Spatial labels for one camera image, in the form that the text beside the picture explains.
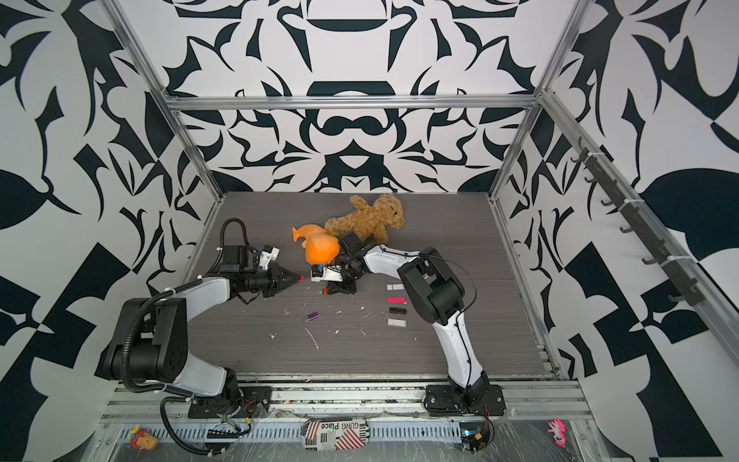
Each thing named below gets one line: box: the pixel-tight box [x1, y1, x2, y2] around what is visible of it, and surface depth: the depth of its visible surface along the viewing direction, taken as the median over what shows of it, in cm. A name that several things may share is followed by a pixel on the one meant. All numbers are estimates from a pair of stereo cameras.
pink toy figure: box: [546, 418, 567, 448], surface depth 71 cm
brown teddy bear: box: [325, 194, 406, 245], surface depth 107 cm
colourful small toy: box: [128, 424, 160, 451], surface depth 69 cm
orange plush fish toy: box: [292, 224, 340, 266], surface depth 98 cm
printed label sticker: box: [300, 418, 371, 452], surface depth 69 cm
